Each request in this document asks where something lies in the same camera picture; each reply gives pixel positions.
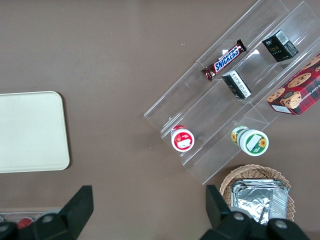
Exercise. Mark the red plaid cookie box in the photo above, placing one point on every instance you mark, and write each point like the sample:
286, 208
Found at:
300, 92

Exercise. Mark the cream rectangular plastic tray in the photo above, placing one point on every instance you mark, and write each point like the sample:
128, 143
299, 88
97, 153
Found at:
32, 132

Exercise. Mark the Snickers chocolate bar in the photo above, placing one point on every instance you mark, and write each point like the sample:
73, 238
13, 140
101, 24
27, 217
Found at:
225, 61

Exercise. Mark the red-lidded small jar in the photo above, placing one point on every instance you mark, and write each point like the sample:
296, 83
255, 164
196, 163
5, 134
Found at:
183, 140

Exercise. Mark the green sunflower-label jar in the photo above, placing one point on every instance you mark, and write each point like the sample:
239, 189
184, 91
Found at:
253, 142

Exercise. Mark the small black carton box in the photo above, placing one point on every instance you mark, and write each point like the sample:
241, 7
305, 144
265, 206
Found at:
236, 85
281, 48

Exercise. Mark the red cola bottle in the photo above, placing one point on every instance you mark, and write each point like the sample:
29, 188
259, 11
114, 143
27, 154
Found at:
24, 222

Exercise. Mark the clear acrylic stepped shelf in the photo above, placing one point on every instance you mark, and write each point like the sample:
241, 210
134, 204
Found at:
217, 112

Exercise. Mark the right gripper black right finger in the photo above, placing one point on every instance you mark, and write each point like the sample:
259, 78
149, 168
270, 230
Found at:
220, 220

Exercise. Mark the clear acrylic bottle rack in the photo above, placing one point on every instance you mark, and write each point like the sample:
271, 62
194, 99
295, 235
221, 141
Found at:
15, 213

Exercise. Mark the silver foil packets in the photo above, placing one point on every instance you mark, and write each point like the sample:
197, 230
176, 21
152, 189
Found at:
257, 200

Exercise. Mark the light wicker basket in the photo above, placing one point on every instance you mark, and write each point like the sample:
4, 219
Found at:
250, 172

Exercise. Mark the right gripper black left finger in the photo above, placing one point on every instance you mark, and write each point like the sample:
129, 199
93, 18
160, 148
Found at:
72, 215

